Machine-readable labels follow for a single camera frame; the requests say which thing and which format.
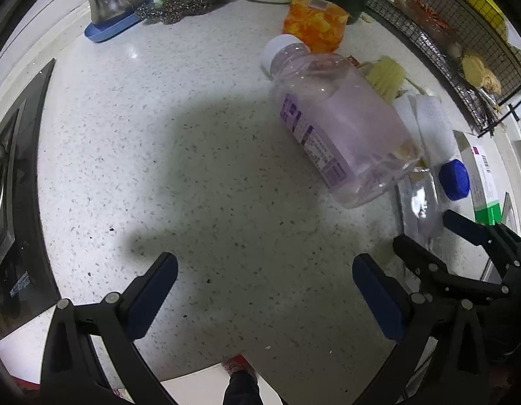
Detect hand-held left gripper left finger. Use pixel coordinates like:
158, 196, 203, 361
40, 252, 179, 405

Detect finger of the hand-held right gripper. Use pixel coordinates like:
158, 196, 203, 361
443, 210, 521, 275
393, 235, 512, 302

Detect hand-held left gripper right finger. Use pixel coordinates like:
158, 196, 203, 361
352, 254, 491, 405

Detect white tissue paper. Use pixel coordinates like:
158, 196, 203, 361
392, 93, 459, 169

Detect clear bottle with purple label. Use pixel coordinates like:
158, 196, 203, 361
260, 34, 425, 209

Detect orange patterned jar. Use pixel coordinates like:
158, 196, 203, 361
283, 0, 350, 53

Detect blue bottle cap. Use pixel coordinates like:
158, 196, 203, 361
438, 159, 472, 201

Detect white and green medicine box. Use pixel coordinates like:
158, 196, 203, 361
453, 130, 503, 226

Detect pink slipper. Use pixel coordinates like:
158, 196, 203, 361
222, 355, 257, 382

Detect person's left leg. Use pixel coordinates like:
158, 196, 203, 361
224, 371, 261, 405

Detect black gas stove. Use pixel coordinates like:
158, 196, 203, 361
0, 58, 61, 342

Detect ginger root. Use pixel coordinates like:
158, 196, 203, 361
460, 51, 502, 96

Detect blue scrub brush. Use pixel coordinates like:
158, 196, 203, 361
365, 55, 425, 106

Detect bowl of dried chillies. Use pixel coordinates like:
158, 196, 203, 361
395, 0, 455, 34

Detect blue plastic tray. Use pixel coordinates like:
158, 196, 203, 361
84, 0, 155, 43

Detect steel wool scourer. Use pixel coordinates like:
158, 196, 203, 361
136, 0, 243, 25

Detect black wire rack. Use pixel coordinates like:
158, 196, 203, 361
364, 0, 521, 136

